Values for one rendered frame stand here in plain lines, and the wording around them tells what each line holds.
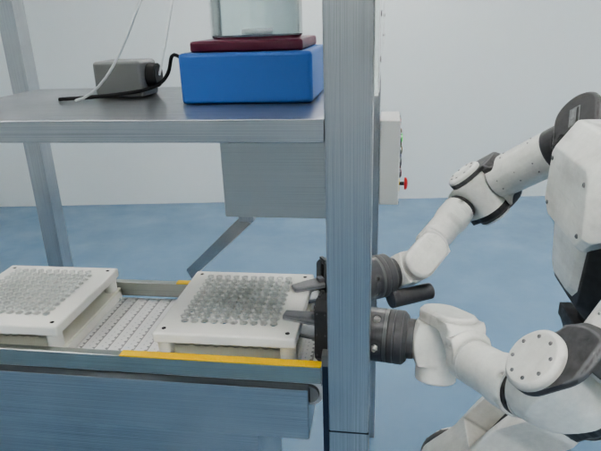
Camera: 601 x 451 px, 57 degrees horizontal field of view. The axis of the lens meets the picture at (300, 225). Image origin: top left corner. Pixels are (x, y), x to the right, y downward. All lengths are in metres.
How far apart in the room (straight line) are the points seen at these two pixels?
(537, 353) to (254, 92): 0.52
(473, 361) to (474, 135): 4.01
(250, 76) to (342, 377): 0.46
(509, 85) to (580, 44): 0.58
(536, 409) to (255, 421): 0.48
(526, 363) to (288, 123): 0.40
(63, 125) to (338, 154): 0.37
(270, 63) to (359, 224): 0.27
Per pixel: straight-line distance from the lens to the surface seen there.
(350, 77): 0.69
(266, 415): 0.99
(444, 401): 2.40
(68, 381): 1.09
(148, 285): 1.25
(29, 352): 1.09
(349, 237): 0.74
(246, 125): 0.72
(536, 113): 4.87
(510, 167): 1.24
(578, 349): 0.69
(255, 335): 0.94
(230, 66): 0.85
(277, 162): 1.01
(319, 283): 1.07
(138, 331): 1.14
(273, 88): 0.84
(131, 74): 1.00
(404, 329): 0.91
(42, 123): 0.83
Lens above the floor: 1.44
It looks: 20 degrees down
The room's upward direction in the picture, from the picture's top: 2 degrees counter-clockwise
